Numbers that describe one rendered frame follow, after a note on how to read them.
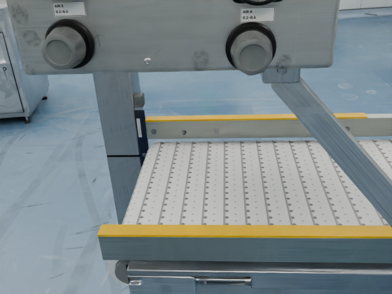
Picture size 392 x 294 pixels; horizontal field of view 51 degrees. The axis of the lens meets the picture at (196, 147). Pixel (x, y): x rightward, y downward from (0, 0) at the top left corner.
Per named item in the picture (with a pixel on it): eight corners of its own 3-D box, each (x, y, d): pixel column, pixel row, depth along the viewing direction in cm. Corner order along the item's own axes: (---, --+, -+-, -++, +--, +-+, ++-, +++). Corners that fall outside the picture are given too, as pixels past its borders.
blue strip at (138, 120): (147, 212, 74) (133, 111, 64) (147, 210, 74) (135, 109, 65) (155, 212, 74) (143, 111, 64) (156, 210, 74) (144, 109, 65)
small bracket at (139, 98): (134, 108, 65) (132, 97, 64) (136, 103, 67) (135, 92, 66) (142, 108, 64) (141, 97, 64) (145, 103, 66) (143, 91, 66)
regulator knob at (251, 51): (226, 84, 26) (224, 15, 24) (226, 72, 28) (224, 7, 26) (279, 83, 26) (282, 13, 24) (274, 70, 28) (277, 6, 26)
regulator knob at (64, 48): (38, 79, 27) (22, 8, 25) (52, 67, 29) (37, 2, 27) (88, 77, 27) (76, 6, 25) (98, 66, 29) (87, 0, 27)
